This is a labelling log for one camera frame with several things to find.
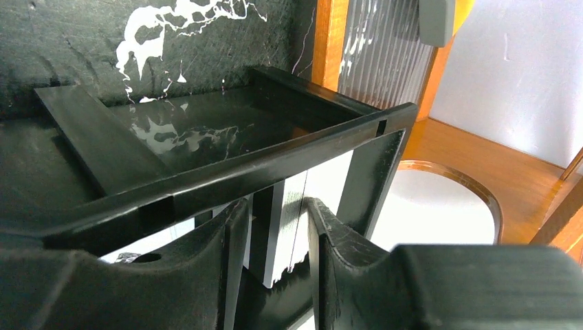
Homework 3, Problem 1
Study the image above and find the black plastic card box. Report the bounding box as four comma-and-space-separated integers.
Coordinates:
0, 65, 420, 330

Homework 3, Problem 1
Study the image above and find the stack of white cards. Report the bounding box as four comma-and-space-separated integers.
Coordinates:
243, 151, 353, 288

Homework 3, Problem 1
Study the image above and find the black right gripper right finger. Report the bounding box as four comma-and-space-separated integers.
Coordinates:
306, 197, 582, 329

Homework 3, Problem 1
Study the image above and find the orange wooden shelf rack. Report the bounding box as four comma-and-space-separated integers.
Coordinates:
311, 0, 583, 265

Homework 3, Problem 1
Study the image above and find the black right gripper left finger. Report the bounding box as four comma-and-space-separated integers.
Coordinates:
1, 198, 250, 329

